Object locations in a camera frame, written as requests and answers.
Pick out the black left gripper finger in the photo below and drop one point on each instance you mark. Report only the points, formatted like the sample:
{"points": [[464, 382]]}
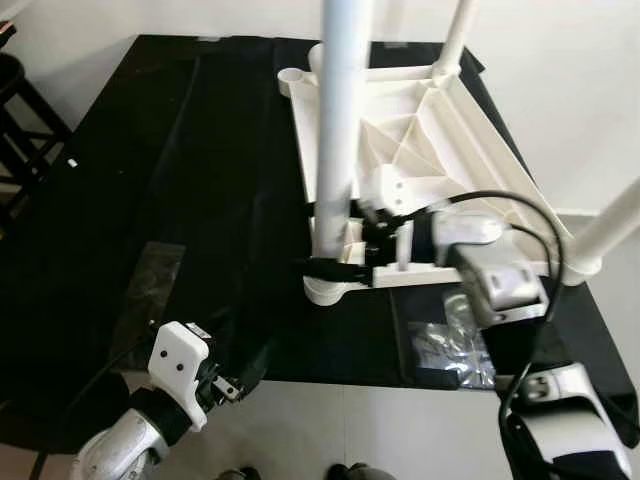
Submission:
{"points": [[252, 368]]}

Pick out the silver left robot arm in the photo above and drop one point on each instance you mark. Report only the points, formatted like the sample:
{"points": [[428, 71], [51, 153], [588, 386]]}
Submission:
{"points": [[130, 445]]}

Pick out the black tablecloth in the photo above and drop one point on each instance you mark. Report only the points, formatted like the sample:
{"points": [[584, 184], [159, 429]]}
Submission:
{"points": [[200, 200]]}

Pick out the glossy clear tape patch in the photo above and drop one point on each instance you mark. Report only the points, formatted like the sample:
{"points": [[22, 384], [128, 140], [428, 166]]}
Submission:
{"points": [[150, 285]]}

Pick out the clear plastic bag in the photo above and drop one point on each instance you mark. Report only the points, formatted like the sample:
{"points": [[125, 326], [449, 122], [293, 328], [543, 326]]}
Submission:
{"points": [[450, 345]]}

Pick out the white plastic table top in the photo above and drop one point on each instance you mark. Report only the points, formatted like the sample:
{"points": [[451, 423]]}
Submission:
{"points": [[470, 150]]}

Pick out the black stool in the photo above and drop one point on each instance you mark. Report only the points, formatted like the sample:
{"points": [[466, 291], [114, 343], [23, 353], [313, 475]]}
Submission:
{"points": [[25, 120]]}

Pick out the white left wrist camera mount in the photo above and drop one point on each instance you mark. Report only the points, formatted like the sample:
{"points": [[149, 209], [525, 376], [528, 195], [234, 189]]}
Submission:
{"points": [[175, 360]]}

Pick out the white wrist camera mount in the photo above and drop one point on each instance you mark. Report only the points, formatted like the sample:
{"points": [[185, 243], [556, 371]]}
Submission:
{"points": [[175, 360], [400, 185]]}

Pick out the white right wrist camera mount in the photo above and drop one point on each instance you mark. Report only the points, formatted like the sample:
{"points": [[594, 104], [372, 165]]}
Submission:
{"points": [[400, 185]]}

